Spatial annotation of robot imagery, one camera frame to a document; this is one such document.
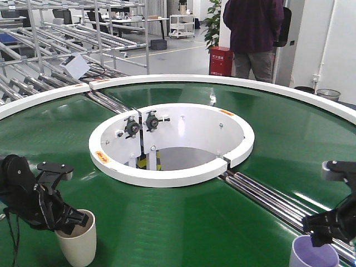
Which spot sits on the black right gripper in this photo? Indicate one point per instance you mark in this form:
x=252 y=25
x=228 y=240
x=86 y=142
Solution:
x=340 y=222

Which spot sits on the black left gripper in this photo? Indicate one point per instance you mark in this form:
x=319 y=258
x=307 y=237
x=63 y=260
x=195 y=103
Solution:
x=42 y=210

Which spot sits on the cream plastic cup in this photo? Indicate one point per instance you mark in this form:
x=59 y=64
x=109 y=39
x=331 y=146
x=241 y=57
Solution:
x=79 y=248

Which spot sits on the lavender plastic cup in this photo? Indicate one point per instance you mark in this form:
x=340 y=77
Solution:
x=303 y=253

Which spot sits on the white outer conveyor rim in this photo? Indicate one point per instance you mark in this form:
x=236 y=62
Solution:
x=42 y=97

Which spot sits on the steel conveyor rollers far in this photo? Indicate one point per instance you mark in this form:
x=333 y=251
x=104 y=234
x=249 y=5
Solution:
x=107 y=102

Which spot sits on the green circular conveyor belt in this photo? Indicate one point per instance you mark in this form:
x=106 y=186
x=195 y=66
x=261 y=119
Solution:
x=209 y=224

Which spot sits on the white control box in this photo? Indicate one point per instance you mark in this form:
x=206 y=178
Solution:
x=75 y=66

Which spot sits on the metal roller rack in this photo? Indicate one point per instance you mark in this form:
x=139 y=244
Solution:
x=40 y=46

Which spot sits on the red fire extinguisher box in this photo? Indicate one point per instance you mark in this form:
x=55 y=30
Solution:
x=221 y=59

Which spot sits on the dark grey floor box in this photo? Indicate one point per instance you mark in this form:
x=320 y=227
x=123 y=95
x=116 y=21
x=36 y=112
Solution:
x=158 y=44

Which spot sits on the office desk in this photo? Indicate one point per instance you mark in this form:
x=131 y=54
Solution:
x=157 y=26

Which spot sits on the person in purple jacket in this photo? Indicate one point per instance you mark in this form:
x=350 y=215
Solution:
x=254 y=26

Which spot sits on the white shelving cart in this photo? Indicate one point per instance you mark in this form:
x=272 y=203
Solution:
x=182 y=26

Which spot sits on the green potted plant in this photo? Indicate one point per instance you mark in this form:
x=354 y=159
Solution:
x=212 y=22

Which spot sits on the grey wire waste basket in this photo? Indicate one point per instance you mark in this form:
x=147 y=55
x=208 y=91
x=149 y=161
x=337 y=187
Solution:
x=329 y=94

